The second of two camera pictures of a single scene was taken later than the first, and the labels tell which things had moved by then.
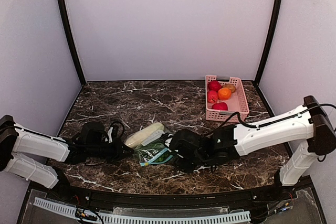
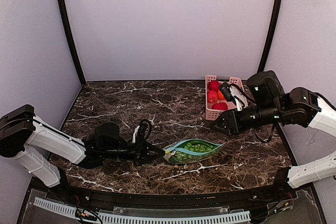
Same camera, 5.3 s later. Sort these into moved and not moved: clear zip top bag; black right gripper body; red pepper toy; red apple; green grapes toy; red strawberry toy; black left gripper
Moved: black left gripper; black right gripper body; green grapes toy; clear zip top bag
Not moved: red apple; red pepper toy; red strawberry toy
